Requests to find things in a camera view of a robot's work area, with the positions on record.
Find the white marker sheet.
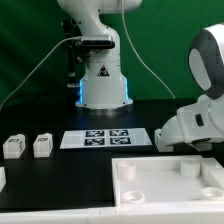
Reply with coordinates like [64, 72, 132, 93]
[60, 128, 152, 149]

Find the grey cable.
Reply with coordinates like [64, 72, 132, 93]
[0, 35, 83, 111]
[120, 0, 177, 100]

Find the white square table top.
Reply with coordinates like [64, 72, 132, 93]
[112, 155, 224, 207]

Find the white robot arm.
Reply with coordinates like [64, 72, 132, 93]
[57, 0, 224, 146]

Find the white obstacle block left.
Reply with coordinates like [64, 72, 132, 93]
[0, 167, 6, 193]

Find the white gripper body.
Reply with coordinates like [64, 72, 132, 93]
[161, 95, 224, 146]

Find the grey cable right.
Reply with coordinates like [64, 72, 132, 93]
[120, 0, 177, 100]

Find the grey cable left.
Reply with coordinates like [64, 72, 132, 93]
[0, 35, 83, 111]

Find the white obstacle wall right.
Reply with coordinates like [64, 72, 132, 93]
[201, 158, 224, 190]

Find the white front wall strip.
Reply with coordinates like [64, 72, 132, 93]
[0, 201, 224, 224]

